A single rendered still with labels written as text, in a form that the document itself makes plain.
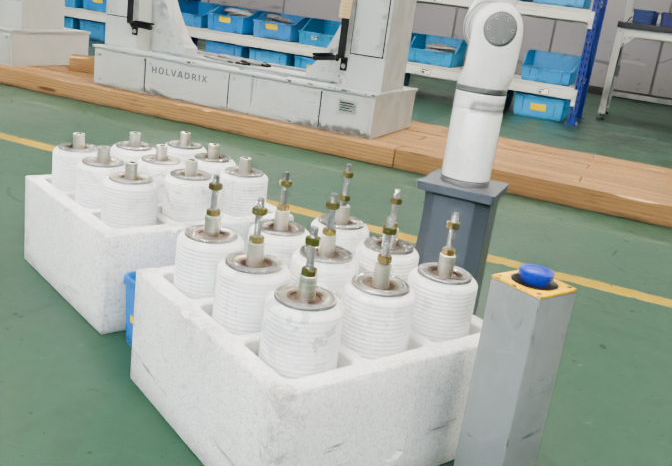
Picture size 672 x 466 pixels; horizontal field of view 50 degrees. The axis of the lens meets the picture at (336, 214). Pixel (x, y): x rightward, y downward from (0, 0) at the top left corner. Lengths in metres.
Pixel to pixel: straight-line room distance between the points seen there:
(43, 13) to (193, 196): 2.97
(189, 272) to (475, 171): 0.58
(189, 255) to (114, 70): 2.67
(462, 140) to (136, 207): 0.59
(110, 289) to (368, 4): 2.04
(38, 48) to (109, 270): 3.01
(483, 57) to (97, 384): 0.83
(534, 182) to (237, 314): 1.98
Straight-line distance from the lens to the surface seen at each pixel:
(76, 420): 1.09
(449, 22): 9.45
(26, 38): 4.14
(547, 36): 9.22
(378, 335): 0.91
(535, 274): 0.84
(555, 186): 2.77
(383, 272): 0.92
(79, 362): 1.23
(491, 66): 1.32
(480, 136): 1.34
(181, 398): 1.02
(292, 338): 0.83
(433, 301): 0.98
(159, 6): 3.68
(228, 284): 0.93
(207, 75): 3.33
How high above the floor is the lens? 0.59
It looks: 16 degrees down
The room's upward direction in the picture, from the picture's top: 8 degrees clockwise
